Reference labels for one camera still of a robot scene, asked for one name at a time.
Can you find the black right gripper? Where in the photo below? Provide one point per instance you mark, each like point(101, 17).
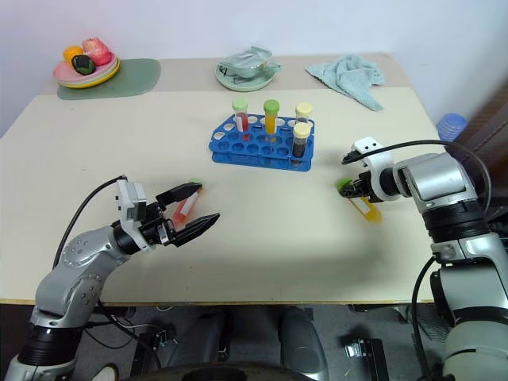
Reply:
point(365, 184)

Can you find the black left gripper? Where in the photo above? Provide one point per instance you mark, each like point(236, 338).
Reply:
point(152, 228)

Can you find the red test tube green cap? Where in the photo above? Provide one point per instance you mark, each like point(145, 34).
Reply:
point(182, 214)

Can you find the yellow test tube green cap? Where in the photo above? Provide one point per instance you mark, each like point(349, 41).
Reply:
point(371, 213)

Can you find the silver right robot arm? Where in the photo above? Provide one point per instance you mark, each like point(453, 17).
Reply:
point(436, 178)

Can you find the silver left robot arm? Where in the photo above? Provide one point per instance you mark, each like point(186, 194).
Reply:
point(79, 278)

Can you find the blue test tube rack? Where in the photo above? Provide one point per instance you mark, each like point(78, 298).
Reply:
point(242, 148)

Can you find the dark tube cream cap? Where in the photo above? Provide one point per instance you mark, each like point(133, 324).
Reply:
point(301, 143)
point(303, 109)

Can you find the orange tube green cap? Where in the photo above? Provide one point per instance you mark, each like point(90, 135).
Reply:
point(270, 121)

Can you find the red tube pale green cap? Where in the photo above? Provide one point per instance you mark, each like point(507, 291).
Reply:
point(241, 121)

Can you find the teal cloth towel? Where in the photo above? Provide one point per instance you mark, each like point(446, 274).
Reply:
point(349, 77)

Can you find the blue ribbed plastic jug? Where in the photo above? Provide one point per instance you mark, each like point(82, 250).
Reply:
point(452, 125)

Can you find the green placemat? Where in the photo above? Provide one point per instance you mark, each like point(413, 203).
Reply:
point(135, 79)

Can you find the mint green plate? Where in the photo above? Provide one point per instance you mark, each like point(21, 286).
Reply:
point(254, 84)

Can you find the mint green bowl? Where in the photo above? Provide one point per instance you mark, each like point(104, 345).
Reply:
point(242, 73)

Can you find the brown wooden furniture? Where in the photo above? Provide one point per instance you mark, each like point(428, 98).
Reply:
point(492, 127)

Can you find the yellow plate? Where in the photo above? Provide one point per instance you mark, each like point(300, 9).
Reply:
point(101, 82)

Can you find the pale green plate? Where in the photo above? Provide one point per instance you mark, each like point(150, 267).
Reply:
point(106, 72)

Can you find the dark rounded shape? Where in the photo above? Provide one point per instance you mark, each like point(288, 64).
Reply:
point(301, 341)

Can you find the crumpled pale green pouch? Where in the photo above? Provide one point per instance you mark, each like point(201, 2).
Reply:
point(248, 57)

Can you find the black box with silver clip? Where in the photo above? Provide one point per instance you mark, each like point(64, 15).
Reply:
point(369, 357)

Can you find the black and green toy fruit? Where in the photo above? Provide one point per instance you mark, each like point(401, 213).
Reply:
point(81, 64)

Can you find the pink toy peach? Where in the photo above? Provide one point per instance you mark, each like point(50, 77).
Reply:
point(97, 51)

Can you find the pink plate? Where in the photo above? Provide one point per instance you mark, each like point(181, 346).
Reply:
point(63, 71)

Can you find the orange toy fruit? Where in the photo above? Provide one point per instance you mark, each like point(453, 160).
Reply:
point(72, 52)

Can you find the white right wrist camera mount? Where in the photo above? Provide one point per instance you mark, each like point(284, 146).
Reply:
point(377, 158)

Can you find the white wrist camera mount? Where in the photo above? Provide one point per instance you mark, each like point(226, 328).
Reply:
point(377, 158)
point(133, 202)

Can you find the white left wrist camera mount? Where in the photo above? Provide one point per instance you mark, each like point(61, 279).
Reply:
point(133, 202)

